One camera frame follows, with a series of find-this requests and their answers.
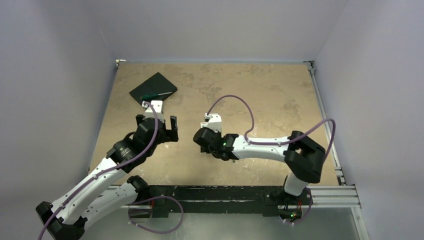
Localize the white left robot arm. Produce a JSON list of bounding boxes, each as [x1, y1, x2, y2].
[[35, 113, 179, 240]]

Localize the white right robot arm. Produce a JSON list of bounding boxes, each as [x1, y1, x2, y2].
[[193, 127, 327, 204]]

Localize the black foam block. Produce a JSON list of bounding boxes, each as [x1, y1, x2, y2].
[[129, 72, 178, 106]]

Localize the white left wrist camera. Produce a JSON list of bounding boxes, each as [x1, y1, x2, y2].
[[142, 100, 165, 123]]

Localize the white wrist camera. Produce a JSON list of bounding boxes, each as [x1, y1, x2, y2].
[[200, 113, 222, 133], [142, 100, 165, 123]]

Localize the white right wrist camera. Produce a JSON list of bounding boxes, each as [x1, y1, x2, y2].
[[200, 113, 222, 133]]

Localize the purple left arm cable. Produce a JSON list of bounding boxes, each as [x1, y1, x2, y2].
[[37, 101, 159, 240]]

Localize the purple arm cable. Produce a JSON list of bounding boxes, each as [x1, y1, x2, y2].
[[205, 94, 337, 163], [37, 101, 159, 240]]

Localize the green handled screwdriver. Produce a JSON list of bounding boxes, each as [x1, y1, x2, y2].
[[140, 91, 173, 101]]

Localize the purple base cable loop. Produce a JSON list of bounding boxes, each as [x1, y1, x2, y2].
[[127, 195, 185, 235]]

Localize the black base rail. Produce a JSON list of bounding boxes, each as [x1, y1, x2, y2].
[[133, 185, 313, 219]]

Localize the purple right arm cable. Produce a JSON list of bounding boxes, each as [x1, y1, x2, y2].
[[205, 94, 337, 163]]

